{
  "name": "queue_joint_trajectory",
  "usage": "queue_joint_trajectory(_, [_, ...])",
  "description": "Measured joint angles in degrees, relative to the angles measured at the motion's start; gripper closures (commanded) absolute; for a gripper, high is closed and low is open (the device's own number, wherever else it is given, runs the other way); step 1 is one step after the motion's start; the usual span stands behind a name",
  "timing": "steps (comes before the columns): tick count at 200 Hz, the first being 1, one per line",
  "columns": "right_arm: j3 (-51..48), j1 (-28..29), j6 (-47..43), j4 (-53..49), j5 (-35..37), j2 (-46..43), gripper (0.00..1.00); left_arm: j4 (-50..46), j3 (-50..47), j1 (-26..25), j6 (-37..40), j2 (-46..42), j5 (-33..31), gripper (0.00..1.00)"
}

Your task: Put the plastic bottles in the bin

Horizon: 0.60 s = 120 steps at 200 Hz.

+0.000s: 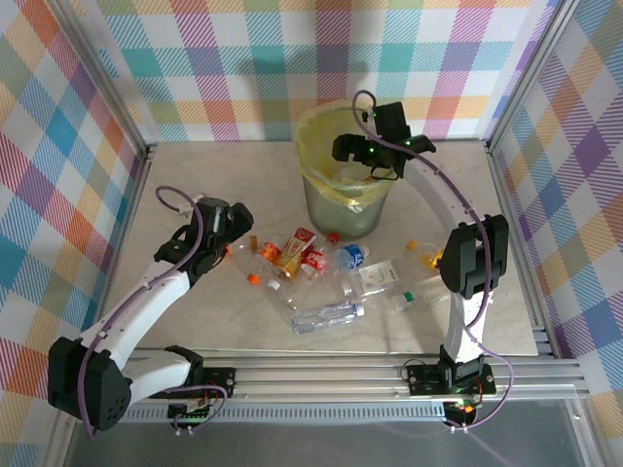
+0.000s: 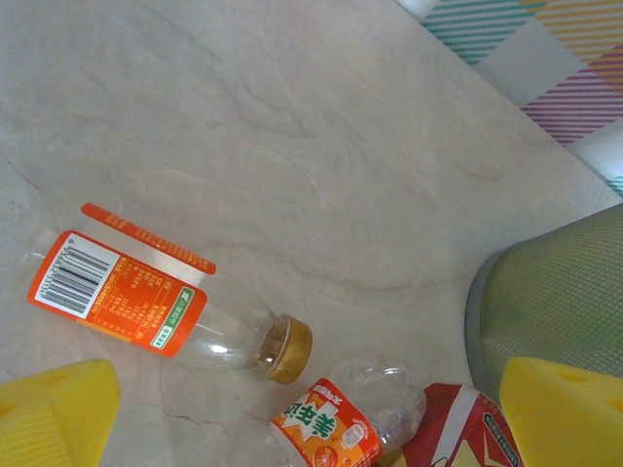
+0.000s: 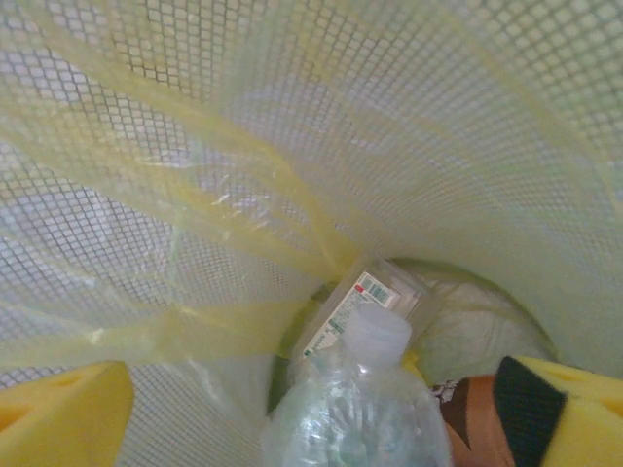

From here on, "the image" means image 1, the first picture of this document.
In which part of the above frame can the clear bottle with orange label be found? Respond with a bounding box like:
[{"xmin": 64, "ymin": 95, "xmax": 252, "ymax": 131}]
[{"xmin": 246, "ymin": 231, "xmax": 292, "ymax": 285}]

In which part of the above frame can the bottle with blue white label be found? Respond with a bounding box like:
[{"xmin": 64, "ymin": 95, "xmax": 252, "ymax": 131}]
[{"xmin": 333, "ymin": 242, "xmax": 371, "ymax": 271}]

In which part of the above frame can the clear bottle with red label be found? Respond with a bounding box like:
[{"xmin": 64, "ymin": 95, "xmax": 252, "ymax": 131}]
[{"xmin": 300, "ymin": 232, "xmax": 341, "ymax": 277}]

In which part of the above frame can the translucent green waste bin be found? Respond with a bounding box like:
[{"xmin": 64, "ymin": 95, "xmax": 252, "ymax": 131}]
[{"xmin": 295, "ymin": 100, "xmax": 391, "ymax": 240}]

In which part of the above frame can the yellow plastic bin bag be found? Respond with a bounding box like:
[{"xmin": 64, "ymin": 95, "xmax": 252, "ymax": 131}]
[{"xmin": 295, "ymin": 100, "xmax": 391, "ymax": 215}]

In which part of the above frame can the crushed clear plastic bottle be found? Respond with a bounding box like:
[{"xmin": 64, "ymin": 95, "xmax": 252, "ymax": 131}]
[{"xmin": 227, "ymin": 241, "xmax": 267, "ymax": 274}]

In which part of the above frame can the clear bottle with yellow cap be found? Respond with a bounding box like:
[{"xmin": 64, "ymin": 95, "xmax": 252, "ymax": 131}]
[{"xmin": 407, "ymin": 238, "xmax": 445, "ymax": 270}]

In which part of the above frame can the red and yellow drink carton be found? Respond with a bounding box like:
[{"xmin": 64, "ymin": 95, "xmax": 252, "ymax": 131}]
[{"xmin": 278, "ymin": 227, "xmax": 318, "ymax": 280}]

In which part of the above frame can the clear bottle with white cap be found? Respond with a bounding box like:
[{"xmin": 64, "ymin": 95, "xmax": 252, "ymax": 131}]
[{"xmin": 267, "ymin": 278, "xmax": 301, "ymax": 311}]

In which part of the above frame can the clear bottle with white label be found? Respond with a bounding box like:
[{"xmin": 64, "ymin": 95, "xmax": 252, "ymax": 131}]
[{"xmin": 342, "ymin": 259, "xmax": 406, "ymax": 297}]

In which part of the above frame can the clear bottle with green cap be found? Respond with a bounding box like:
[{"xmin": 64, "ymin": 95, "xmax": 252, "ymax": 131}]
[{"xmin": 391, "ymin": 290, "xmax": 447, "ymax": 313}]

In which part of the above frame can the long clear water bottle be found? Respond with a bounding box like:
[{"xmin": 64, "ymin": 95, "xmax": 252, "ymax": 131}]
[{"xmin": 290, "ymin": 301, "xmax": 366, "ymax": 335}]

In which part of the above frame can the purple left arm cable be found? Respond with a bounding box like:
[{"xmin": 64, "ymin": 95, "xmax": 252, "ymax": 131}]
[{"xmin": 80, "ymin": 185, "xmax": 205, "ymax": 443}]

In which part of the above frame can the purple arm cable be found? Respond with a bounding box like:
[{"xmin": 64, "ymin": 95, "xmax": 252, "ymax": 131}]
[
  {"xmin": 351, "ymin": 90, "xmax": 516, "ymax": 432},
  {"xmin": 80, "ymin": 185, "xmax": 205, "ymax": 443}
]

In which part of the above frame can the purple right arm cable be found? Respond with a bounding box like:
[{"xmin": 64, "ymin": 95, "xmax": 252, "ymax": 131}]
[{"xmin": 351, "ymin": 90, "xmax": 516, "ymax": 432}]

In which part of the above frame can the aluminium side rail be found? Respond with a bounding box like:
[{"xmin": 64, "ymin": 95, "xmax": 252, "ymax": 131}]
[
  {"xmin": 485, "ymin": 143, "xmax": 564, "ymax": 359},
  {"xmin": 72, "ymin": 143, "xmax": 158, "ymax": 361}
]

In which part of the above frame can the aluminium frame post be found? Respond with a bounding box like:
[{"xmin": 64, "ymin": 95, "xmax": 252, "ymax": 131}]
[
  {"xmin": 46, "ymin": 0, "xmax": 158, "ymax": 162},
  {"xmin": 485, "ymin": 0, "xmax": 583, "ymax": 155}
]

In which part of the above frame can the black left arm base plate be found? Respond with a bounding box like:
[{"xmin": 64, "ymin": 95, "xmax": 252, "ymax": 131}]
[{"xmin": 202, "ymin": 367, "xmax": 238, "ymax": 399}]

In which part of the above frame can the wide aluminium base rail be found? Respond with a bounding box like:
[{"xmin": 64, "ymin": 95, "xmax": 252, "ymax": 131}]
[{"xmin": 128, "ymin": 349, "xmax": 588, "ymax": 408}]

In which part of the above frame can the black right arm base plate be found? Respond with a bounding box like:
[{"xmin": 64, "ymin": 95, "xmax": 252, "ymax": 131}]
[{"xmin": 405, "ymin": 360, "xmax": 497, "ymax": 398}]

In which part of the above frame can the perforated grey cable duct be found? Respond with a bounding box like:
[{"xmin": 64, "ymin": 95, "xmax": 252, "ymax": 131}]
[{"xmin": 119, "ymin": 406, "xmax": 452, "ymax": 423}]

